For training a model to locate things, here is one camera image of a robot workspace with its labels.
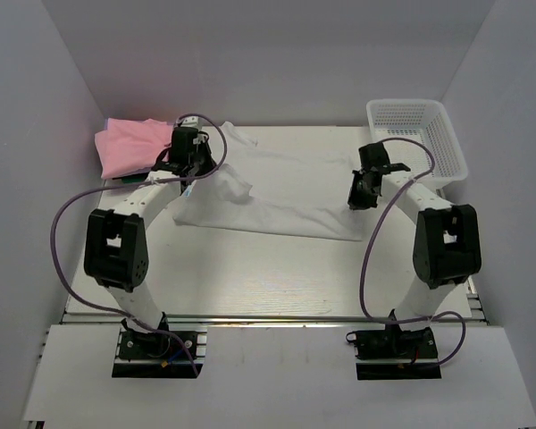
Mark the green folded t shirt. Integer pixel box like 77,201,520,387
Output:
120,175,147,184

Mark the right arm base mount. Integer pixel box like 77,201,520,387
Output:
346,325,441,381

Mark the pink folded t shirt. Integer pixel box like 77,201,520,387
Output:
95,118,172,180

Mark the white t shirt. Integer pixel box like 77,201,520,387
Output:
171,122,364,241

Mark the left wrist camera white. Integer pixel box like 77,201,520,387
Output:
176,115,204,131

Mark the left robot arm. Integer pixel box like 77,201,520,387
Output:
84,117,216,357

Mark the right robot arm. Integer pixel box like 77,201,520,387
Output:
348,140,482,357

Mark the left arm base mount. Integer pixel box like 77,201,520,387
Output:
112,328,205,380

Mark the white plastic basket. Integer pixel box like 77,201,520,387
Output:
366,99,468,190

